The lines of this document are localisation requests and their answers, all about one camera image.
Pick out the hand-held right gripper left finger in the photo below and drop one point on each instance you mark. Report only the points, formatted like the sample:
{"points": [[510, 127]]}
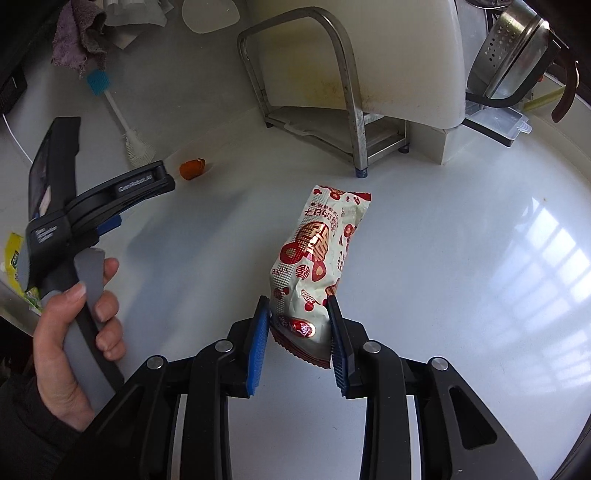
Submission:
{"points": [[258, 350]]}

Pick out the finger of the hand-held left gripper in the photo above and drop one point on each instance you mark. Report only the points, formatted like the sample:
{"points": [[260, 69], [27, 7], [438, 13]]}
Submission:
{"points": [[111, 224], [134, 187]]}

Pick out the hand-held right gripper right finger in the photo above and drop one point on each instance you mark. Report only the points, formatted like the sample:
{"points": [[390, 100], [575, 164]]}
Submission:
{"points": [[340, 350]]}

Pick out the red and white snack wrapper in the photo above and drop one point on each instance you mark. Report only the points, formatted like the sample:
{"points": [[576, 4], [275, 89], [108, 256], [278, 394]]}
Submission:
{"points": [[314, 249]]}

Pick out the person's left forearm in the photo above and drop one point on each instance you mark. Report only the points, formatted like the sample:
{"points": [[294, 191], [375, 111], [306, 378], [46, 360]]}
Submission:
{"points": [[27, 438]]}

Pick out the person's left hand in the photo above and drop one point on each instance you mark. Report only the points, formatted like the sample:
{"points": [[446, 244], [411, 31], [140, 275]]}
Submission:
{"points": [[53, 360]]}

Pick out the yellow seasoning pouch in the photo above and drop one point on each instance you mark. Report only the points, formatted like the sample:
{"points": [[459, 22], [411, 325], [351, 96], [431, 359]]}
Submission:
{"points": [[16, 258]]}

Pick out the orange peel piece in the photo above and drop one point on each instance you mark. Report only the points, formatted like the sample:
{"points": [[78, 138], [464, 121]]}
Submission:
{"points": [[191, 169]]}

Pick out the white brush with blue head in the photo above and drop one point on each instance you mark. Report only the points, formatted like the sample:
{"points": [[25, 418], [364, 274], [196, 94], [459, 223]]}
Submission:
{"points": [[113, 108]]}

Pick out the dark appliance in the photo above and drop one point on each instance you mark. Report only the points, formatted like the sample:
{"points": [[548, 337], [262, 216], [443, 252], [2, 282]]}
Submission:
{"points": [[11, 87]]}

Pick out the purple-grey cloth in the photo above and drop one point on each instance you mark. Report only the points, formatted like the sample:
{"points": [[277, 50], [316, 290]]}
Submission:
{"points": [[74, 37]]}

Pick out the white paper sheet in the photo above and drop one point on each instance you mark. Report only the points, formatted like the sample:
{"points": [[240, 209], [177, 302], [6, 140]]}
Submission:
{"points": [[129, 23]]}

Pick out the translucent white spatula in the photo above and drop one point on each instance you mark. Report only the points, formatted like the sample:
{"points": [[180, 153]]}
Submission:
{"points": [[210, 14]]}

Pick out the stainless steel board rack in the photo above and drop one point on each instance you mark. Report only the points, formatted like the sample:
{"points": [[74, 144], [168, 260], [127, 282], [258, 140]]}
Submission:
{"points": [[353, 115]]}

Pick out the clear plastic drip tray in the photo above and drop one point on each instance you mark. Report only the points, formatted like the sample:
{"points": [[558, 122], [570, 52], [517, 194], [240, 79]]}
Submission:
{"points": [[503, 122]]}

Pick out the white cutting board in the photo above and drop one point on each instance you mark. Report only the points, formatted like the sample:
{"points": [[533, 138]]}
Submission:
{"points": [[415, 60]]}

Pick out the perforated steel colander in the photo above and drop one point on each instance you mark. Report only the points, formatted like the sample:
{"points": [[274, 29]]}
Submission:
{"points": [[512, 50]]}

